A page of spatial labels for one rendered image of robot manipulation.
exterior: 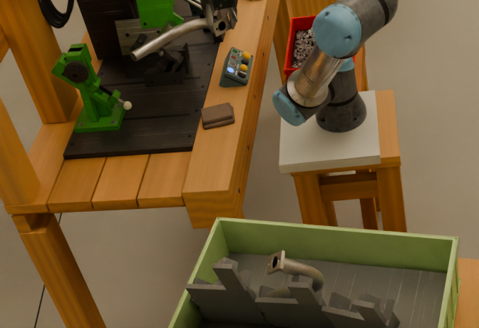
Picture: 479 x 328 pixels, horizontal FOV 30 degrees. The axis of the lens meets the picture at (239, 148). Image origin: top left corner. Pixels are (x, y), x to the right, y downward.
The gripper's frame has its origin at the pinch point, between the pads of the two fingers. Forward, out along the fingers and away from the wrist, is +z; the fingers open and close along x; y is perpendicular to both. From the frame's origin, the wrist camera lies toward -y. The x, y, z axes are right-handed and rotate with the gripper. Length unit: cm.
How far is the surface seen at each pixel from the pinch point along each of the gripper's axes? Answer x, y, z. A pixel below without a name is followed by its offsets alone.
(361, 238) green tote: 18, 65, 30
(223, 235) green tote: -14, 46, 36
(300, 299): -4, 89, 21
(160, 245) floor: -28, -57, 124
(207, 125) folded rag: -8.3, -1.0, 32.7
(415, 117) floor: 95, -87, 110
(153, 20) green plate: -16.1, -38.9, 13.7
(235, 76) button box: 5.0, -17.9, 28.2
